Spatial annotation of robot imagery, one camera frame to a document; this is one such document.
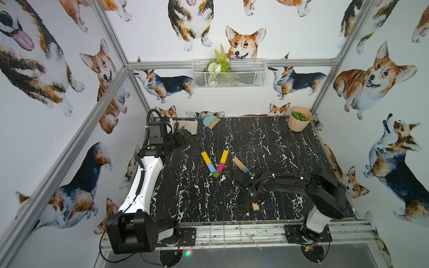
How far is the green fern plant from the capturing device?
81cm

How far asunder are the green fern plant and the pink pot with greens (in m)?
0.53

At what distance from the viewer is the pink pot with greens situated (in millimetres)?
1081
